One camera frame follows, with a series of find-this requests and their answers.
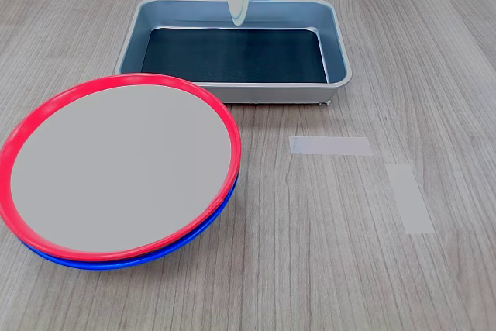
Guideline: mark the blue-rimmed white plate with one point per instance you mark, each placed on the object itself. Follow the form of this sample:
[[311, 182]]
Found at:
[[116, 265]]

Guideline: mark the black mat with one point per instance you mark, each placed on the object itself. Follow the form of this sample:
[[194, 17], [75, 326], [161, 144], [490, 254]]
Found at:
[[236, 56]]

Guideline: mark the translucent white tape strip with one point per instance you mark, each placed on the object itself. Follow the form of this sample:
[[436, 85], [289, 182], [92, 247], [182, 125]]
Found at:
[[329, 146], [410, 199]]

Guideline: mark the steel tray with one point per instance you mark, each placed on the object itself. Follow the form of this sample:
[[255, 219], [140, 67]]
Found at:
[[232, 92]]

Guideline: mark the red-rimmed white plate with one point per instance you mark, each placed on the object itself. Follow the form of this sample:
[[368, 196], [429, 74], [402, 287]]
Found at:
[[120, 168]]

